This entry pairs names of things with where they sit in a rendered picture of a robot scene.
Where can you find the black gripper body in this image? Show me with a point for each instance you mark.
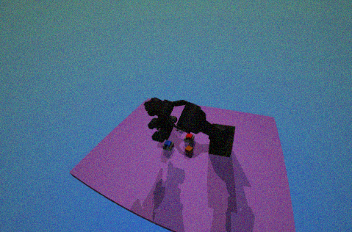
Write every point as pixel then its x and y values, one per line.
pixel 164 125

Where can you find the red button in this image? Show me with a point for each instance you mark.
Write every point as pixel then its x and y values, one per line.
pixel 189 138

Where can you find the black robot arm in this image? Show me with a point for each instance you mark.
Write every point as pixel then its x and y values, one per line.
pixel 192 119

